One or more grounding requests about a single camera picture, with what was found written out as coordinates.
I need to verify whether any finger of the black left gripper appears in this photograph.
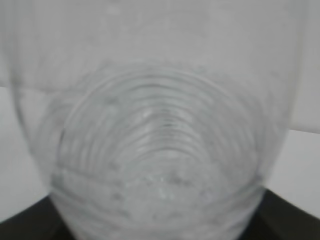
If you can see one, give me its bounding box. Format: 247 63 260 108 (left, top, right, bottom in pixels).
239 190 320 240
0 197 74 240

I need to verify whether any clear plastic water bottle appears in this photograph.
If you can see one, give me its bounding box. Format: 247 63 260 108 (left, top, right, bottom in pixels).
0 0 308 240

